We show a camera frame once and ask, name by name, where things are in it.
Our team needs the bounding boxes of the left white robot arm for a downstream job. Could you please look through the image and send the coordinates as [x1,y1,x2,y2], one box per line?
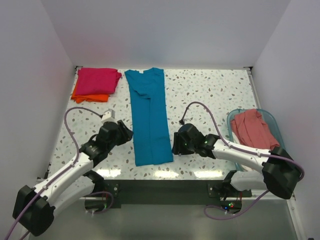
[12,120,133,237]

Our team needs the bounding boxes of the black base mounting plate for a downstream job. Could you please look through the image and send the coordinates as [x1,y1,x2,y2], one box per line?
[90,179,252,209]

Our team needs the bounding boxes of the clear teal plastic basket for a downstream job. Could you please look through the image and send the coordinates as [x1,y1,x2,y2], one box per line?
[226,107,288,173]

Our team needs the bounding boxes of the folded orange t shirt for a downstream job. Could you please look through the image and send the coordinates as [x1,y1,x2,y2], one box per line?
[70,86,109,104]

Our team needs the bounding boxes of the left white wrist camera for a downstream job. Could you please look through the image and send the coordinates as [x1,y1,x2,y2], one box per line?
[101,109,116,124]

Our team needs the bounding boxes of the aluminium table frame rail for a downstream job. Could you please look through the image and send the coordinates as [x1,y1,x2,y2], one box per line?
[34,174,297,208]

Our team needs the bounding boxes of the blue t shirt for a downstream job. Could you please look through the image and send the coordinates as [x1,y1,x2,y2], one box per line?
[124,67,173,167]

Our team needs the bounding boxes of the pink t shirt in basket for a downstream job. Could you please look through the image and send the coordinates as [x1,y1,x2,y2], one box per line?
[230,109,281,150]

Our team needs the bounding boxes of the folded magenta t shirt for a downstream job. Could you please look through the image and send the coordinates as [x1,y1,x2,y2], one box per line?
[75,67,122,96]

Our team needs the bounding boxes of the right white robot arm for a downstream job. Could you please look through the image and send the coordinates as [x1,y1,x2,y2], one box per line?
[172,123,304,200]

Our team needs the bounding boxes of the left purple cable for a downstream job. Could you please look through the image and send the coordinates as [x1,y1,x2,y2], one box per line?
[3,106,105,240]

